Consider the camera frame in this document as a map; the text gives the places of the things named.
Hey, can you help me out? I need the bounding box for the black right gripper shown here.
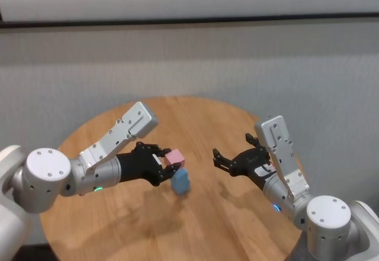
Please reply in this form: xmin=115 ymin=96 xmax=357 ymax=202
xmin=212 ymin=133 xmax=278 ymax=191

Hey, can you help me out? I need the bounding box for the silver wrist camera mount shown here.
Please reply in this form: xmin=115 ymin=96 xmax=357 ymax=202
xmin=254 ymin=115 xmax=311 ymax=203
xmin=78 ymin=101 xmax=159 ymax=175

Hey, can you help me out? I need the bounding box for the pink cube block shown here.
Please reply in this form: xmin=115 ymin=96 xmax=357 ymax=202
xmin=164 ymin=149 xmax=186 ymax=167

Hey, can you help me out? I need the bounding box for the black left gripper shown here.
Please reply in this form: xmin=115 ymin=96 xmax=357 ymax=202
xmin=116 ymin=141 xmax=182 ymax=187

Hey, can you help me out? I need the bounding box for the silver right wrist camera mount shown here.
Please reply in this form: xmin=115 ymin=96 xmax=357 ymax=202
xmin=254 ymin=115 xmax=311 ymax=203

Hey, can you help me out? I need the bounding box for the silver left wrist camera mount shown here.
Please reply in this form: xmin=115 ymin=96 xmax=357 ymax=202
xmin=78 ymin=101 xmax=159 ymax=175

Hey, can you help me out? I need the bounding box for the black wall trim strip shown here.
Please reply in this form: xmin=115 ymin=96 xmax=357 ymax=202
xmin=0 ymin=3 xmax=379 ymax=30

